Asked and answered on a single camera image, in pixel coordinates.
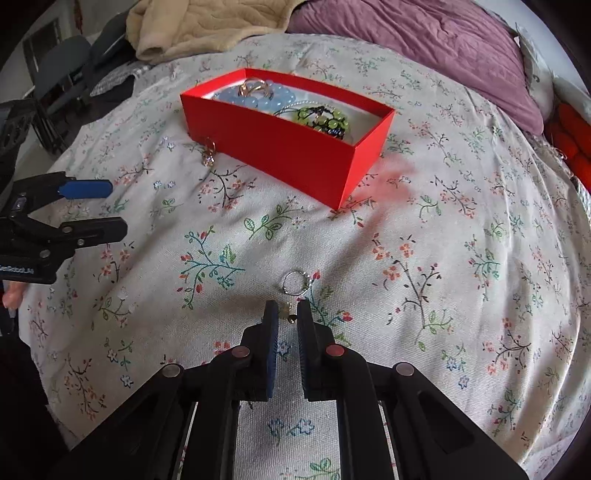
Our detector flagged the purple quilt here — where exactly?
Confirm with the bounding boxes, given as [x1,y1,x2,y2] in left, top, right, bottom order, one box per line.
[286,0,546,135]

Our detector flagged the checked cloth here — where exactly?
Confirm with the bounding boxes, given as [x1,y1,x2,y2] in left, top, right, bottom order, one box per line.
[90,62,153,98]

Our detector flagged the dark chair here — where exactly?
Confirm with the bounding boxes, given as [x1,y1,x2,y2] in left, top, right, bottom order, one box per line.
[23,21,93,156]

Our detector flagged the green bead bracelet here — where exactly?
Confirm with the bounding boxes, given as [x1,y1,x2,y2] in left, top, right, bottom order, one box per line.
[291,106,350,133]

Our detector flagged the beige fleece blanket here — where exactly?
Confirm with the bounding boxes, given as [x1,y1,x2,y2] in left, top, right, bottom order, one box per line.
[126,0,305,66]

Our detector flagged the white pillow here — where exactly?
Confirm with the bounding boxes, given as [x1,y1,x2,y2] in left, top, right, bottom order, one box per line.
[514,21,560,121]

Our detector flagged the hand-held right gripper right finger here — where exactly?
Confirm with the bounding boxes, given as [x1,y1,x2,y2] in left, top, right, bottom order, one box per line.
[296,299,528,480]

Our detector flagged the red cardboard box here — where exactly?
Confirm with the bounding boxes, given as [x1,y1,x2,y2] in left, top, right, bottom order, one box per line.
[180,68,396,211]

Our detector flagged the person's left hand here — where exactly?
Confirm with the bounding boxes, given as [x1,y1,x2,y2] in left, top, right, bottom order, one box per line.
[2,282,24,309]

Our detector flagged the floral bed sheet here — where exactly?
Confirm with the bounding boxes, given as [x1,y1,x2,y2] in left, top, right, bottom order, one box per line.
[18,34,591,480]

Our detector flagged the silver hoop earring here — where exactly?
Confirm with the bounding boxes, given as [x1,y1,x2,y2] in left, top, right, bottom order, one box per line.
[280,268,323,296]

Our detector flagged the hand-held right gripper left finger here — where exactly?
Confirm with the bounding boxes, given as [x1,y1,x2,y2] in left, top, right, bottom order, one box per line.
[60,299,280,480]

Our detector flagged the silver bead bracelet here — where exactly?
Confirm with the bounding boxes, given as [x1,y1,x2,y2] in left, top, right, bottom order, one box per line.
[272,100,334,116]

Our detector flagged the light blue bead bracelet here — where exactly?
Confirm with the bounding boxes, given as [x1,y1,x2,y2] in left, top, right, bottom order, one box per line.
[215,82,297,112]

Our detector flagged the dark clothing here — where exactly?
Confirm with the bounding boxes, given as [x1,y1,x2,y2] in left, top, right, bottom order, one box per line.
[87,11,140,93]

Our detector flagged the orange pillow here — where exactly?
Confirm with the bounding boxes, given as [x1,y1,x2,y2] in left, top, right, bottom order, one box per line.
[544,101,591,190]

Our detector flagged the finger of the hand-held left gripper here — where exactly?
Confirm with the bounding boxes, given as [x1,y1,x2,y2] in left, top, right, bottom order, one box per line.
[11,171,113,216]
[18,217,129,260]

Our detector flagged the gold ring charm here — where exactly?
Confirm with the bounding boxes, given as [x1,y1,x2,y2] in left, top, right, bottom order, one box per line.
[199,137,218,167]

